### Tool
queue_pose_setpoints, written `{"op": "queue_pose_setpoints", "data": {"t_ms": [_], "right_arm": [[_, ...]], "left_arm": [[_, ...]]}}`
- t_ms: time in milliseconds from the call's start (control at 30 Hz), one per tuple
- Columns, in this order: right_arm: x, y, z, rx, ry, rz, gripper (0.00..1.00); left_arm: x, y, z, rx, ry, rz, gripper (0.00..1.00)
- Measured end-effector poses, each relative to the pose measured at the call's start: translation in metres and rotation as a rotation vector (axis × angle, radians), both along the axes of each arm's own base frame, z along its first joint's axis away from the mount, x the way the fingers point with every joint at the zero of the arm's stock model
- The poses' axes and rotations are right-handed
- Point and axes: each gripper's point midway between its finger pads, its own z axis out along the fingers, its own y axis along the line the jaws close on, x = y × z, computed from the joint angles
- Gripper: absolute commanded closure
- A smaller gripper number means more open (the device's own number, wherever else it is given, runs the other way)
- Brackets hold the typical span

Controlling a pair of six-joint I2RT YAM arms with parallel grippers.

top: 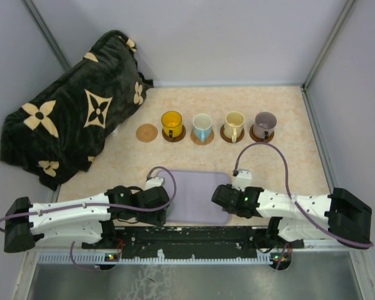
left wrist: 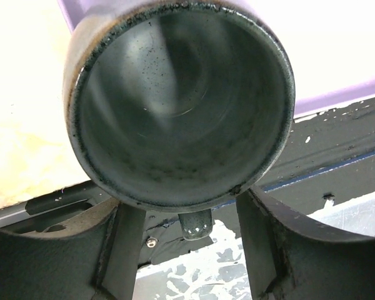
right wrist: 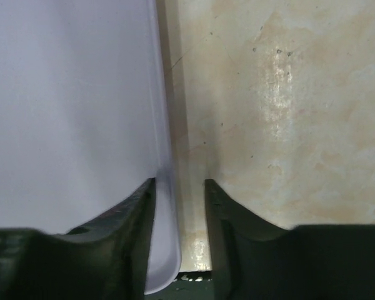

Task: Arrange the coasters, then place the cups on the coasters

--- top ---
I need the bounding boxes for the dark brown wooden coaster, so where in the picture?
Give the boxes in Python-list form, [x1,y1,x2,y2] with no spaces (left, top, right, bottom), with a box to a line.
[161,126,186,143]

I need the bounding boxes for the woven rattan coaster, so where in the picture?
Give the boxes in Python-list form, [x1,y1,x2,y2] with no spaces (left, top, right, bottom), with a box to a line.
[136,123,158,143]
[190,129,214,146]

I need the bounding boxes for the light brown wooden coaster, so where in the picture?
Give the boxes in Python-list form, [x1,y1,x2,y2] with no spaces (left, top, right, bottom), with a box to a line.
[249,125,275,143]

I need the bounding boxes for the beige mug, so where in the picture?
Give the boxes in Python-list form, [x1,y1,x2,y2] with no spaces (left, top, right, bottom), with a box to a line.
[224,111,245,143]

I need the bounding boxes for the yellow mug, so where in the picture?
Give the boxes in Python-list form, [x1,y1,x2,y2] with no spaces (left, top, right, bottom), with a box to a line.
[161,111,183,139]

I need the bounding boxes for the purple translucent mug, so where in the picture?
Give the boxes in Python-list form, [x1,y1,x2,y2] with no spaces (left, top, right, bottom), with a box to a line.
[253,112,277,139]

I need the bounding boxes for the cream mug blue handle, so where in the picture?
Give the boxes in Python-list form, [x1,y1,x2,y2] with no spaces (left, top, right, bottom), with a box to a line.
[192,113,213,143]

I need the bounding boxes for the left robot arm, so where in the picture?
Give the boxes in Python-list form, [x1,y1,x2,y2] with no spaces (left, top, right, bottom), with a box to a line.
[0,177,175,253]

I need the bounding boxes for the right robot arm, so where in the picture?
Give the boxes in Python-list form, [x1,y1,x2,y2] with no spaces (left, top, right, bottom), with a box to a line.
[211,169,373,249]

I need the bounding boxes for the lavender plastic tray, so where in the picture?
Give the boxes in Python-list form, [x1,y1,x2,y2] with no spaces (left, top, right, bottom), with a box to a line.
[166,170,231,226]

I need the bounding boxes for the black floral plush blanket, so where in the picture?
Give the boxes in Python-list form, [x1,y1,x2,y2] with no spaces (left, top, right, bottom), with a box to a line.
[0,30,153,189]

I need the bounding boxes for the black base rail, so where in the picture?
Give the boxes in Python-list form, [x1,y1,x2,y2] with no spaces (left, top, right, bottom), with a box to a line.
[82,221,287,259]

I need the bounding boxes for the aluminium frame front rail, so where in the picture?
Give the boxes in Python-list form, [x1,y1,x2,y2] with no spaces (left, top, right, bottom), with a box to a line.
[24,225,366,265]

